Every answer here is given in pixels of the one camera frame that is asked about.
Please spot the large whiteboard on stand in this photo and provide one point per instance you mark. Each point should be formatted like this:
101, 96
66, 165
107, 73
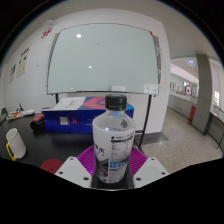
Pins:
103, 56

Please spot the black and red tool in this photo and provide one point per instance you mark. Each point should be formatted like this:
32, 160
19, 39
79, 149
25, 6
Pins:
37, 121

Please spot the blue cardboard box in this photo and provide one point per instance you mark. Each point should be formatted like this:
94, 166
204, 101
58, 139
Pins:
73, 116

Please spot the small white wall poster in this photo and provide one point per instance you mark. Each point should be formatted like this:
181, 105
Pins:
12, 72

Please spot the red hanging sign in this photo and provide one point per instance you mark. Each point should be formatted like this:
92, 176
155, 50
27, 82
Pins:
188, 90

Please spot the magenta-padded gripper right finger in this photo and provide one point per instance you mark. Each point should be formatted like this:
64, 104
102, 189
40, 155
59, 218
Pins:
150, 170

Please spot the clear plastic water bottle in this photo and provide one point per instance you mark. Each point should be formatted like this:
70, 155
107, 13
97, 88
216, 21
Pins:
113, 143

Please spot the large white wall poster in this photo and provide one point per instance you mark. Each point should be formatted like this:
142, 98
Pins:
22, 62

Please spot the small white flat object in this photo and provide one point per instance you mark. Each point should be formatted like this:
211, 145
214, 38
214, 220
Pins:
28, 112

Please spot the colourful flat box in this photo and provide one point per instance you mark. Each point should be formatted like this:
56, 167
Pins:
15, 115

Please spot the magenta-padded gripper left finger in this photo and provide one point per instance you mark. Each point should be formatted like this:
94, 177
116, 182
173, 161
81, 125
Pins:
75, 170

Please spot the red fire extinguisher cabinet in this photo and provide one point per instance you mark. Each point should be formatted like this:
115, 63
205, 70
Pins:
192, 113

